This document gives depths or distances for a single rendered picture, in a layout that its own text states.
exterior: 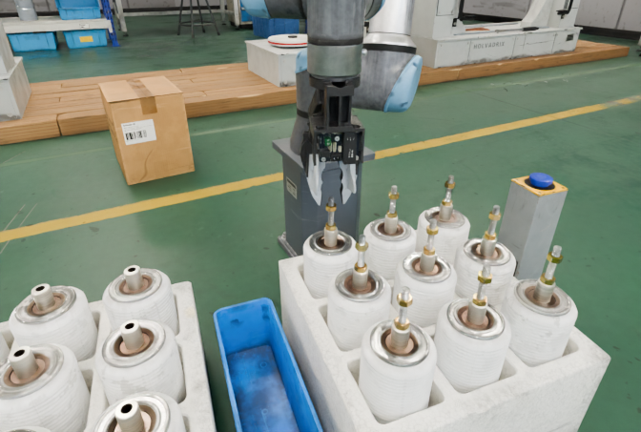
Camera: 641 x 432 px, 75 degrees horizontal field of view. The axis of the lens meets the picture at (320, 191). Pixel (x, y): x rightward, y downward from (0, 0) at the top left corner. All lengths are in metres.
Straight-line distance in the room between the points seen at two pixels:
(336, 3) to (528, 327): 0.50
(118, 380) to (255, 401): 0.30
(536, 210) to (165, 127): 1.20
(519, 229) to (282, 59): 1.82
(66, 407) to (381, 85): 0.71
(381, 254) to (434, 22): 2.46
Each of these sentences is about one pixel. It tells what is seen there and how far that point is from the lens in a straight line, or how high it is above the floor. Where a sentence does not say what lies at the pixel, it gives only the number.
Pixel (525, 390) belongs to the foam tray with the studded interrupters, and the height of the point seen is 0.18.
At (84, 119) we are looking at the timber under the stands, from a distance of 2.24.
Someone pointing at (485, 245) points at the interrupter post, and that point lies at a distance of 0.74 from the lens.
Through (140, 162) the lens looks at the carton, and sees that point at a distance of 1.60.
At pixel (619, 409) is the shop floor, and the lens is 0.96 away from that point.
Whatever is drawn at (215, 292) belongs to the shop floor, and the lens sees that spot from 1.04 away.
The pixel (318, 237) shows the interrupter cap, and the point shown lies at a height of 0.25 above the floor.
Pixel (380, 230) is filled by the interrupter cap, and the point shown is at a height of 0.25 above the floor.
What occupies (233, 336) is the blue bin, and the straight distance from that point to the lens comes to 0.86.
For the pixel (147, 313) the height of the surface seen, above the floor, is 0.23.
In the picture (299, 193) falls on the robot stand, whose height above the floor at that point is 0.22.
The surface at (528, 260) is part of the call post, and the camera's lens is 0.94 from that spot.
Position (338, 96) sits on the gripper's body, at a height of 0.52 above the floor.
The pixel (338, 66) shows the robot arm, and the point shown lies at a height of 0.56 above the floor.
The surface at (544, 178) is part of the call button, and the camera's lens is 0.88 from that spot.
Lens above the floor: 0.67
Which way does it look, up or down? 28 degrees down
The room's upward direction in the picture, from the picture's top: straight up
